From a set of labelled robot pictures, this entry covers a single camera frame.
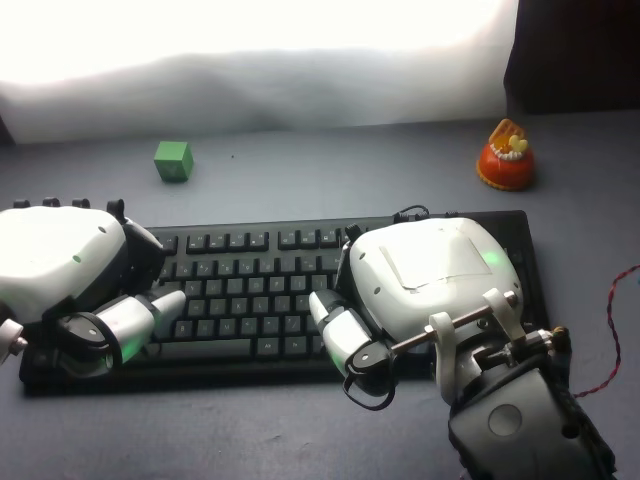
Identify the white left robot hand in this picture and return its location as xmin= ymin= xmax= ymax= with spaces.
xmin=0 ymin=198 xmax=187 ymax=379

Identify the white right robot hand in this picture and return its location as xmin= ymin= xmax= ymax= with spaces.
xmin=308 ymin=207 xmax=525 ymax=412

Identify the orange toy cake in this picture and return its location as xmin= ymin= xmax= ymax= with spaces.
xmin=474 ymin=118 xmax=535 ymax=191

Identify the green cube block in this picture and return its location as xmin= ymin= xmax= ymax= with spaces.
xmin=152 ymin=140 xmax=195 ymax=183

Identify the grey table cloth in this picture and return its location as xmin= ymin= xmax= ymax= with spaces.
xmin=0 ymin=112 xmax=640 ymax=480

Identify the black computer keyboard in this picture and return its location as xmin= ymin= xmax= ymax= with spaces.
xmin=18 ymin=209 xmax=550 ymax=396

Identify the dark curtain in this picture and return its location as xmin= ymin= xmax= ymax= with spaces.
xmin=502 ymin=0 xmax=640 ymax=116

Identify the white backdrop cloth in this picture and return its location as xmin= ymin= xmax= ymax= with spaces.
xmin=0 ymin=0 xmax=521 ymax=146

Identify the black keyboard cable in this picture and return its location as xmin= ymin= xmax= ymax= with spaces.
xmin=392 ymin=204 xmax=431 ymax=224

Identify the red and black twisted cable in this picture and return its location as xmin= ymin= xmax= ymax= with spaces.
xmin=574 ymin=266 xmax=640 ymax=401

